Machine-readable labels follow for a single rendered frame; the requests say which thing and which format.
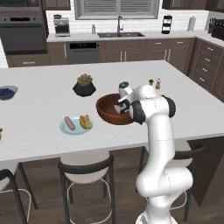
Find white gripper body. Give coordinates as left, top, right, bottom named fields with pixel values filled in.
left=114, top=101, right=125, bottom=116

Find brown wooden bowl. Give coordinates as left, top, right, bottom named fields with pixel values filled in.
left=95, top=93, right=138, bottom=126

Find golden bread bun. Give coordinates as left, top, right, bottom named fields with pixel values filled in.
left=79, top=114, right=94, bottom=130

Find light blue plate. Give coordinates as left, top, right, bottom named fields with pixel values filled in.
left=59, top=115, right=94, bottom=136

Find pink sausage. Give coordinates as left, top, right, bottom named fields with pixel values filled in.
left=64, top=115, right=76, bottom=131

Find blue bowl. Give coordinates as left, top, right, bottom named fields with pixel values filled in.
left=0, top=85, right=19, bottom=102

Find succulent in black pot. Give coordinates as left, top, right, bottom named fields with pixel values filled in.
left=72, top=73, right=97, bottom=98

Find dark brown base cupboards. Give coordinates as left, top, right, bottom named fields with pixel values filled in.
left=5, top=37, right=197, bottom=74

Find black dishwasher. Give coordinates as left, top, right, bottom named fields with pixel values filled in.
left=65, top=41, right=102, bottom=66

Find dark grey sink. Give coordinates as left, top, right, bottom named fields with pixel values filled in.
left=96, top=31, right=146, bottom=39

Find dark grey tap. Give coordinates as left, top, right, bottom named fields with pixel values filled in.
left=116, top=15, right=124, bottom=34

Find black tiered stand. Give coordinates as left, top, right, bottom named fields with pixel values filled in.
left=161, top=14, right=173, bottom=35

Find dark brown drawer cupboards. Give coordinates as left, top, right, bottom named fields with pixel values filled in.
left=187, top=37, right=224, bottom=103

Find silver coffee machine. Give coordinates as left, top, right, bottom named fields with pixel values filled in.
left=52, top=14, right=71, bottom=38

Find window with grey blinds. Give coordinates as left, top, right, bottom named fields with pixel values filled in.
left=73, top=0, right=162, bottom=21

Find dark brown island base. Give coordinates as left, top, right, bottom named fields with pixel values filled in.
left=186, top=136, right=224, bottom=208

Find brown knife block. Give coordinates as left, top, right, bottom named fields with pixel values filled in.
left=207, top=17, right=217, bottom=35

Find black microwave oven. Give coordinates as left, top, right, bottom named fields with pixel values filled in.
left=0, top=0, right=42, bottom=9

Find white stool with black frame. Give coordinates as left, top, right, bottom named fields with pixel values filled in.
left=0, top=162, right=39, bottom=224
left=57, top=150, right=117, bottom=224
left=135, top=139, right=207, bottom=222

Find black wall oven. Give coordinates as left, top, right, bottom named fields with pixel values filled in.
left=0, top=10, right=49, bottom=56

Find dark brown wall cupboard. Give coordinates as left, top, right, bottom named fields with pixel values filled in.
left=40, top=0, right=72, bottom=11

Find dark brown wall cupboards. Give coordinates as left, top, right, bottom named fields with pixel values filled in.
left=161, top=0, right=224, bottom=13

